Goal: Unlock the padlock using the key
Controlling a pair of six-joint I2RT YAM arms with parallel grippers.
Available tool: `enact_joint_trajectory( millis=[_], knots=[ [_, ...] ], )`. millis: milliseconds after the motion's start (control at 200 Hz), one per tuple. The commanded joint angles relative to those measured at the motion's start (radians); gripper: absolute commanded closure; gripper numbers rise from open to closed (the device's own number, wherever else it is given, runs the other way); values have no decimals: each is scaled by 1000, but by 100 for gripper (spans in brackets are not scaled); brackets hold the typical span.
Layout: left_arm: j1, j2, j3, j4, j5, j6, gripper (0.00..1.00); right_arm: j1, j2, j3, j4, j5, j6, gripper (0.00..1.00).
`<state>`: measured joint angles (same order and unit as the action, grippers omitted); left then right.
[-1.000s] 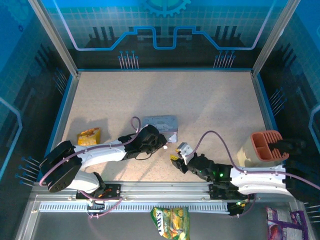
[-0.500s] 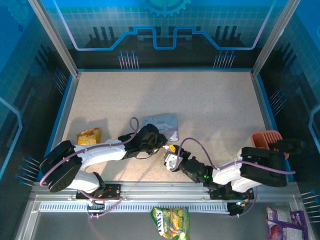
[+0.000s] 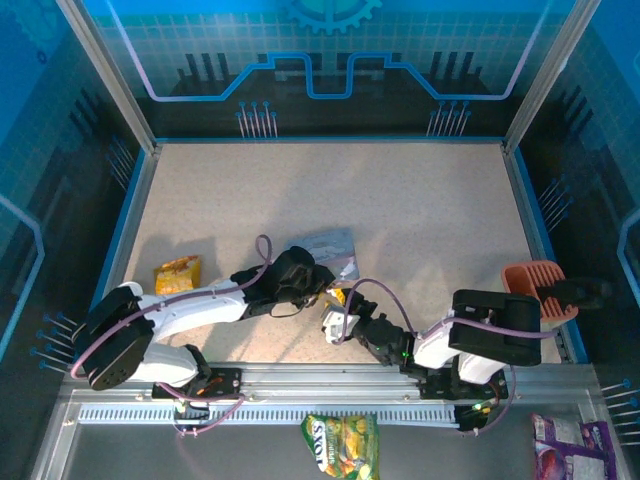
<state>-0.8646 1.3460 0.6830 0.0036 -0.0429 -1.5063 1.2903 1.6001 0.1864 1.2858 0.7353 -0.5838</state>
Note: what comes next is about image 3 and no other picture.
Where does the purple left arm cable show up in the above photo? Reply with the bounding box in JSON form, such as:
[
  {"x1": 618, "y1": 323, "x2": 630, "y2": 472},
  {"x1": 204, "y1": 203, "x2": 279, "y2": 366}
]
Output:
[{"x1": 69, "y1": 233, "x2": 274, "y2": 382}]

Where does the white slotted cable duct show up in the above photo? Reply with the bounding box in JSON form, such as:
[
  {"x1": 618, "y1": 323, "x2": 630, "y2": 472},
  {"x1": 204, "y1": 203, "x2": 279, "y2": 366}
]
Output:
[{"x1": 78, "y1": 403, "x2": 460, "y2": 427}]

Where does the aluminium table edge rail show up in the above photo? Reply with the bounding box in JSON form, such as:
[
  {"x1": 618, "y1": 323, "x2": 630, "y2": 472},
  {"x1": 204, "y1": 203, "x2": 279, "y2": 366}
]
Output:
[
  {"x1": 502, "y1": 142, "x2": 584, "y2": 364},
  {"x1": 82, "y1": 142, "x2": 162, "y2": 326}
]

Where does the beige and orange utensil holder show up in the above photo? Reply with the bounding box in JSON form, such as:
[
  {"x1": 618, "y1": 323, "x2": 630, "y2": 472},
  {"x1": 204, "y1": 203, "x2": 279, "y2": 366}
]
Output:
[{"x1": 500, "y1": 259, "x2": 581, "y2": 324}]

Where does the black handle tool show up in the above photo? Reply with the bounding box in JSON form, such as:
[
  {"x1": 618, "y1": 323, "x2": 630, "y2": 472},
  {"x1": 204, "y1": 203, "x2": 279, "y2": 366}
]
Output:
[{"x1": 542, "y1": 276, "x2": 615, "y2": 312}]

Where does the green yellow candy bag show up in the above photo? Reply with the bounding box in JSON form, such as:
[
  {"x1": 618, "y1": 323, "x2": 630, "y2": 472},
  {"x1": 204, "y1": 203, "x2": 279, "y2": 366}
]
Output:
[{"x1": 299, "y1": 413, "x2": 381, "y2": 480}]

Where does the yellow padlock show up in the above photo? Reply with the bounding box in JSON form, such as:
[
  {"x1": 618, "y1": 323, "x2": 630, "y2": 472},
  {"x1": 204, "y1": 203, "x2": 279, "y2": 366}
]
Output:
[{"x1": 323, "y1": 286, "x2": 350, "y2": 309}]

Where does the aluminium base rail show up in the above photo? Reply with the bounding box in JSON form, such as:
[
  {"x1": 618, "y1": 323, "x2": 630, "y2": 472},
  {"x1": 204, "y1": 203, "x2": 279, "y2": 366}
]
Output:
[{"x1": 204, "y1": 361, "x2": 426, "y2": 404}]

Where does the yellow snack bag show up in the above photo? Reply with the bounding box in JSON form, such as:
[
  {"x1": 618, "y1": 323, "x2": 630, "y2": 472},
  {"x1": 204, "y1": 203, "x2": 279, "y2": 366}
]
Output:
[{"x1": 153, "y1": 254, "x2": 202, "y2": 296}]

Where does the purple snack bag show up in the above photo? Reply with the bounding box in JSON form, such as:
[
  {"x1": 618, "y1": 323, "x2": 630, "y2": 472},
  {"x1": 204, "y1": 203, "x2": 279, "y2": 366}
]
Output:
[{"x1": 530, "y1": 413, "x2": 620, "y2": 480}]

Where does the aluminium frame post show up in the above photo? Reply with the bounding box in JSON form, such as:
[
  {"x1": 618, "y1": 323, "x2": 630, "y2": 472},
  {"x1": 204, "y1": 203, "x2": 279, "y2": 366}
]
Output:
[
  {"x1": 53, "y1": 0, "x2": 162, "y2": 154},
  {"x1": 501, "y1": 0, "x2": 604, "y2": 154}
]

